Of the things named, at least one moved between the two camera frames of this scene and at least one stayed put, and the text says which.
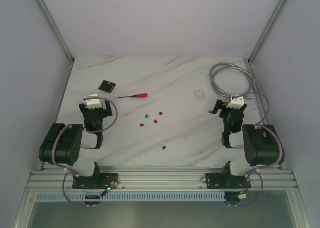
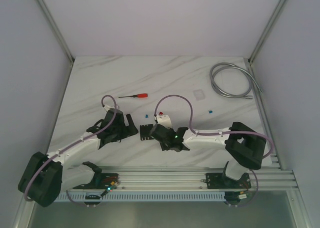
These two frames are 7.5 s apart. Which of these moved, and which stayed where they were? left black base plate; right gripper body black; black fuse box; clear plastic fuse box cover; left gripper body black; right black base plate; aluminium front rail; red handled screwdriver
Moved: right gripper body black; left gripper body black; black fuse box
Stayed: aluminium front rail; red handled screwdriver; right black base plate; clear plastic fuse box cover; left black base plate
